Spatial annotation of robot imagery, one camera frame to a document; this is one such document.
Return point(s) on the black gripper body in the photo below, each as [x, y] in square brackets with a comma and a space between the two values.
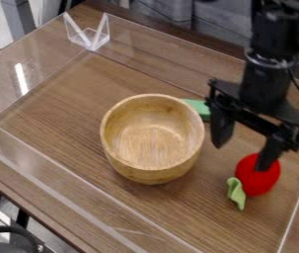
[258, 99]

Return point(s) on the wooden bowl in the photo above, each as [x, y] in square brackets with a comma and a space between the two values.
[151, 135]

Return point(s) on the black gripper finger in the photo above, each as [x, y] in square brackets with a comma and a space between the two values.
[268, 154]
[222, 124]

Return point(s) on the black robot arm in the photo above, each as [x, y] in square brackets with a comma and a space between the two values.
[274, 20]

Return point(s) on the green sponge block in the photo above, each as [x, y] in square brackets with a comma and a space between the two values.
[200, 108]

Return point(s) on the black metal device base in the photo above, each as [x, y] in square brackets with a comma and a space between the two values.
[22, 239]

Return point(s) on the clear acrylic corner bracket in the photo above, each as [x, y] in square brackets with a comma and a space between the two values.
[88, 38]

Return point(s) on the red plush fruit green leaf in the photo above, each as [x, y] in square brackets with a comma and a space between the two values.
[251, 183]

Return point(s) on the clear acrylic tray enclosure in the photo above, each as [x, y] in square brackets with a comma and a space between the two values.
[103, 159]

